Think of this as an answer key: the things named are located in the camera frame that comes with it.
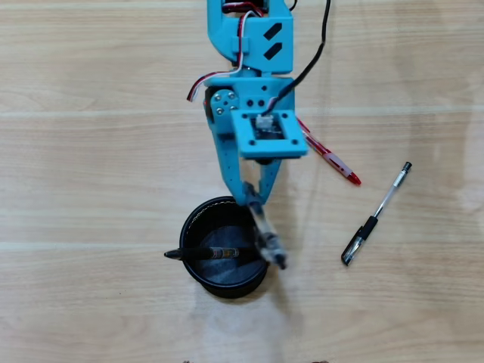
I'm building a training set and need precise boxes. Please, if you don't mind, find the clear pen with grey grip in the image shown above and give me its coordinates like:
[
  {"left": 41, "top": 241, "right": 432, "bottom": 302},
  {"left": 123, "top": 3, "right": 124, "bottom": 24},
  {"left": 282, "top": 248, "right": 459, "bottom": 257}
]
[{"left": 243, "top": 181, "right": 289, "bottom": 270}]

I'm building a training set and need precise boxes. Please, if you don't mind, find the wrist camera with teal mount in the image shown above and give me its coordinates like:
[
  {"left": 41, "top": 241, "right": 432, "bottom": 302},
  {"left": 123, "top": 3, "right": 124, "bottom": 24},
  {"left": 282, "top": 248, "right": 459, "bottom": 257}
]
[{"left": 229, "top": 108, "right": 309, "bottom": 167}]

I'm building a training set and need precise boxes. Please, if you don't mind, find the teal gripper body with servo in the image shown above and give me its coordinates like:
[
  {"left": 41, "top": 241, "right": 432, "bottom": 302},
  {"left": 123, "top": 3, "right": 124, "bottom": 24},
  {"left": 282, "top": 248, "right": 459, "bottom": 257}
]
[{"left": 203, "top": 76, "right": 296, "bottom": 114}]

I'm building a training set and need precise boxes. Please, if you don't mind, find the clear pen with black cap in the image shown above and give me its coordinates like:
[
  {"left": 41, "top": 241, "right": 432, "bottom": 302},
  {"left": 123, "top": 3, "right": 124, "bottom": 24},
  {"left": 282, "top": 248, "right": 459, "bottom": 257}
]
[{"left": 340, "top": 161, "right": 413, "bottom": 267}]

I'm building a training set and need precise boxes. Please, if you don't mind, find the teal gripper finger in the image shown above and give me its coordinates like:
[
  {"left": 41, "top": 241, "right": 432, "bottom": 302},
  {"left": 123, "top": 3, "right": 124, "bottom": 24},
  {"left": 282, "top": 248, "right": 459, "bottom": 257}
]
[
  {"left": 207, "top": 87, "right": 251, "bottom": 207},
  {"left": 256, "top": 158, "right": 283, "bottom": 206}
]

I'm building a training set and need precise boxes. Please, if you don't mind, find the black mesh pen holder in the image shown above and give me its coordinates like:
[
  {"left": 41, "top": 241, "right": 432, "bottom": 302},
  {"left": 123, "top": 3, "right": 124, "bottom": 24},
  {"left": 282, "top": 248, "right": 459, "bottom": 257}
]
[{"left": 178, "top": 195, "right": 276, "bottom": 300}]

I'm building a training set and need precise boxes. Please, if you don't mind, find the red white black servo cable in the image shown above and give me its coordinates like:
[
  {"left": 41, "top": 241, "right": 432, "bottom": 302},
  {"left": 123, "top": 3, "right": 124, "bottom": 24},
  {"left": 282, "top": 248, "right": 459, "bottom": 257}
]
[{"left": 186, "top": 0, "right": 268, "bottom": 103}]

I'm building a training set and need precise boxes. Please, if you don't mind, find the red clear retractable pen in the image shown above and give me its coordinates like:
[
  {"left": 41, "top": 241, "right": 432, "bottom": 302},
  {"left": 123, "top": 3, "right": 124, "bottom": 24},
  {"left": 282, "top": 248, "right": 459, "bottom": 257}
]
[{"left": 296, "top": 117, "right": 362, "bottom": 187}]

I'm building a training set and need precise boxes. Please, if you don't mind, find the black camera cable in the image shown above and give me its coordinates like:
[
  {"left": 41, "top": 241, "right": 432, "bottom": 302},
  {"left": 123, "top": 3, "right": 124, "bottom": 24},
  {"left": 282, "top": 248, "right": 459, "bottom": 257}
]
[{"left": 262, "top": 0, "right": 333, "bottom": 119}]

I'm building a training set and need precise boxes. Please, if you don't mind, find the black pen with silver tip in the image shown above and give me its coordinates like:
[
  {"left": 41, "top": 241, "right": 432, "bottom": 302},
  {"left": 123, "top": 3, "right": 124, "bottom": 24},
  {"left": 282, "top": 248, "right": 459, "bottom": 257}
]
[{"left": 163, "top": 246, "right": 243, "bottom": 262}]

